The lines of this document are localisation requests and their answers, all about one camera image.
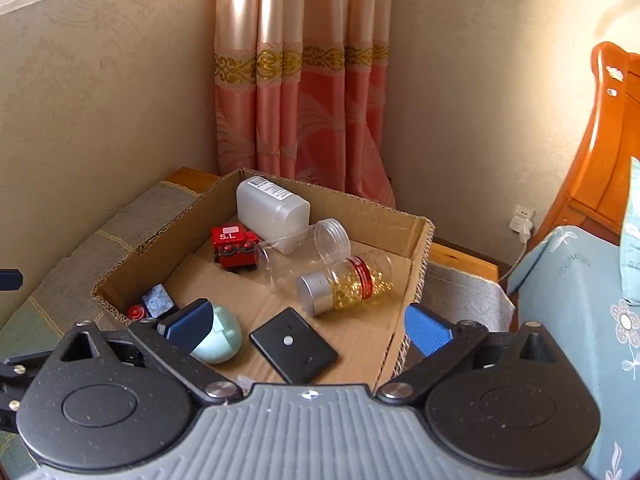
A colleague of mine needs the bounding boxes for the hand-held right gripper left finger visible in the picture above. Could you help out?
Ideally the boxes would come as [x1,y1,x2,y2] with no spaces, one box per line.
[47,297,241,406]

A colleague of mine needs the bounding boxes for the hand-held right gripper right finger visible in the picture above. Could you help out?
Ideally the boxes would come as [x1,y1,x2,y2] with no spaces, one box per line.
[375,302,568,406]

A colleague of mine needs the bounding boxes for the grey blue toy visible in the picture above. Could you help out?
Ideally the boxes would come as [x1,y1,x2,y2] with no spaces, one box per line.
[141,283,172,319]

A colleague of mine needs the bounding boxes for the mint green egg-shaped container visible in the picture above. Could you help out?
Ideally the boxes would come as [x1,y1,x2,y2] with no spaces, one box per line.
[190,305,244,365]

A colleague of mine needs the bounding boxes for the cardboard box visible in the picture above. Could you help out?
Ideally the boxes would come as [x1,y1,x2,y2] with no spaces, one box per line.
[90,167,435,386]

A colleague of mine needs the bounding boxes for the golden capsule bottle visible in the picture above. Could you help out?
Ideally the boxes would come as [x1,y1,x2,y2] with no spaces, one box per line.
[295,255,395,317]

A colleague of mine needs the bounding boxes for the red toy car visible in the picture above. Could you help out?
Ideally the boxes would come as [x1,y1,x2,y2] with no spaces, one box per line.
[211,225,262,273]

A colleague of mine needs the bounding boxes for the black case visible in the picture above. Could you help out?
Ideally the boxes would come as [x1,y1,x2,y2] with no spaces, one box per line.
[248,307,339,385]

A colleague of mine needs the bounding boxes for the white plastic container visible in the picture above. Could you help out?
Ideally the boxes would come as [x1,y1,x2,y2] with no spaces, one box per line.
[236,176,311,255]

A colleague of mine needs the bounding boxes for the clear plastic jar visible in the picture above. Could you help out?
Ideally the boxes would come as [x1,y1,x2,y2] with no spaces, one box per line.
[255,217,351,291]

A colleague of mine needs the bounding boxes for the light blue bed sheet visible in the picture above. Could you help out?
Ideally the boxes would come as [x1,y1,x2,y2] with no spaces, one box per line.
[505,225,640,480]

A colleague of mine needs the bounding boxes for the light blue pillow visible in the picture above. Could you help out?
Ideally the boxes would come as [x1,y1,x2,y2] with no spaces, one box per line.
[619,156,640,306]

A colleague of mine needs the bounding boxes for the wooden bed headboard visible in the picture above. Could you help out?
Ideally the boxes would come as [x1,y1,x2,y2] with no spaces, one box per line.
[527,41,640,256]

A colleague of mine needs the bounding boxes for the pink patterned curtain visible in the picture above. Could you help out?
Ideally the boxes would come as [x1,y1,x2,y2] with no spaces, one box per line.
[214,0,396,208]

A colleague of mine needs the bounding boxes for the white cable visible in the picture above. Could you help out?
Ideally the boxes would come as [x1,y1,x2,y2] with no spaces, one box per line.
[497,237,528,283]

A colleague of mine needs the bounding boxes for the white charger in wall socket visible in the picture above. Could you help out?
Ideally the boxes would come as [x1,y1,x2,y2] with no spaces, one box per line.
[507,204,537,243]

